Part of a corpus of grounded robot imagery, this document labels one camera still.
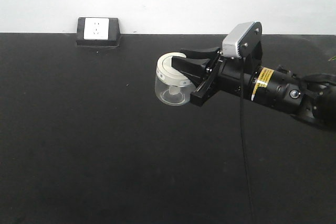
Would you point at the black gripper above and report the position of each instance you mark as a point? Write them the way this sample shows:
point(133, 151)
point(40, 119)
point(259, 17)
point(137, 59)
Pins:
point(210, 72)

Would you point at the glass jar with white lid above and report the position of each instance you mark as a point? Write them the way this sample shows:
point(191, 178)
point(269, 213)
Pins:
point(172, 87)

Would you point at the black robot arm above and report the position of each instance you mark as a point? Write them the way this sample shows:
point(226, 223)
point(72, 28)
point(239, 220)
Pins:
point(309, 99)

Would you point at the white socket in black housing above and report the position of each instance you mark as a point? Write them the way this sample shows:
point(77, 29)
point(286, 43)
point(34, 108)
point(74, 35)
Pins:
point(98, 32)

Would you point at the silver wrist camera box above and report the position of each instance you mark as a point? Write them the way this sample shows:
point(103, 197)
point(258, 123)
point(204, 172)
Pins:
point(242, 40)

